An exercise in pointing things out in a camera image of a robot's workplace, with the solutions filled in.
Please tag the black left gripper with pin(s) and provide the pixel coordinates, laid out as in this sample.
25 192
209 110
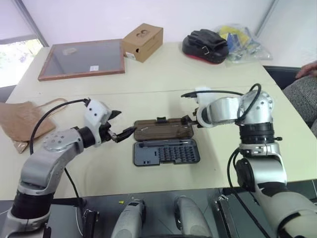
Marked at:
107 134

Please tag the slim dark pen-shaped item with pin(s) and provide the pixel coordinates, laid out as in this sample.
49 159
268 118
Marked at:
148 130

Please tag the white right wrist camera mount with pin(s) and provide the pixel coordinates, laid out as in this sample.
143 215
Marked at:
204 98

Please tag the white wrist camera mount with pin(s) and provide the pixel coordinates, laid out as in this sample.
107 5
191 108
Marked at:
204 98
95 112

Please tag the black metal case with latch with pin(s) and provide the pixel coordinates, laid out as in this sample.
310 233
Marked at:
237 215

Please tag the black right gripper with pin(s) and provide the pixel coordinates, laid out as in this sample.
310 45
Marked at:
195 119

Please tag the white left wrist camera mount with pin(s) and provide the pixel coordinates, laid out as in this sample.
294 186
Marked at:
95 112

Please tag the clear plastic bag with packets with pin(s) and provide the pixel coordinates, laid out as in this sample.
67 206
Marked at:
247 39

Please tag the wooden framed glass panel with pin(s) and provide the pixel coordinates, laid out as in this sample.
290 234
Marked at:
81 59

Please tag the black and red boxing pad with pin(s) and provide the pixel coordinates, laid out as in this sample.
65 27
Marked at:
205 52

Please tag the silver rounded robot leg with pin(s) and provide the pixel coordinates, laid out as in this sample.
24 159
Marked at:
131 219
190 218

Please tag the grey window frame post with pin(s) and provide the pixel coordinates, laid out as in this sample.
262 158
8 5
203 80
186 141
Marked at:
34 22

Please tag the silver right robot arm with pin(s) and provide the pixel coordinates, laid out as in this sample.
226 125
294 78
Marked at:
262 168

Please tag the bystander bare hand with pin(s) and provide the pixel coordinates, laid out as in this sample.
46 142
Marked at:
308 70

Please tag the dark screwdriver bit case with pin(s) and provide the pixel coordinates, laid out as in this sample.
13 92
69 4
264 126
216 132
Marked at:
148 156

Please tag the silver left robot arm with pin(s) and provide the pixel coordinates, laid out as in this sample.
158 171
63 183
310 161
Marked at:
37 163

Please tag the grey metal wall post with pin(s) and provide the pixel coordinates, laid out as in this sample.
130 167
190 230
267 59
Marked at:
265 15

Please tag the brown cardboard box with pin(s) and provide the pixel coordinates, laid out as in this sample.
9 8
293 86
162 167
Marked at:
146 47

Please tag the black equipment box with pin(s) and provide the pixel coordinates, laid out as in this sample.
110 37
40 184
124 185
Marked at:
67 220

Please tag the white roller blind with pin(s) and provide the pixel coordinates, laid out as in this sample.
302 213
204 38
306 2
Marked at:
12 17

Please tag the brown paper bag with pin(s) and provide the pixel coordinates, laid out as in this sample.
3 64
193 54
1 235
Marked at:
22 121

